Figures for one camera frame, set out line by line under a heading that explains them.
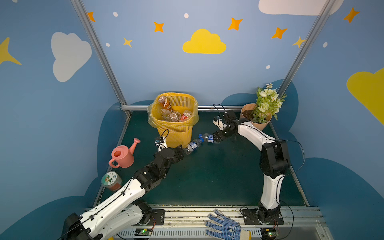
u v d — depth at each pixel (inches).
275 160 20.9
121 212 22.2
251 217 29.4
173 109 38.9
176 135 35.1
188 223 28.9
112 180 30.8
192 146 37.7
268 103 35.3
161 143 25.2
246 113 42.0
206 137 40.8
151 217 28.7
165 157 21.3
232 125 28.4
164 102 34.7
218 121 34.7
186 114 33.0
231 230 27.7
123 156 33.0
